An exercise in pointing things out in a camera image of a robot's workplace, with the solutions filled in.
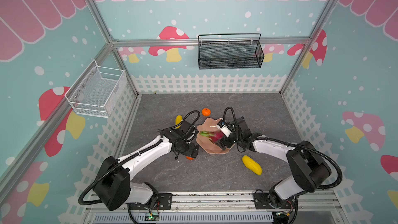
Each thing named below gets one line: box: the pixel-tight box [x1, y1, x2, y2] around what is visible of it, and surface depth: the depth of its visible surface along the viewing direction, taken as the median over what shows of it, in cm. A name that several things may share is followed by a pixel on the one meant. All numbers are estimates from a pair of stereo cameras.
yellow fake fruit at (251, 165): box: [241, 155, 263, 176], surface depth 83 cm
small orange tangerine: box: [201, 107, 211, 117], surface depth 108 cm
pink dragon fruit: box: [199, 130, 224, 143], surface depth 91 cm
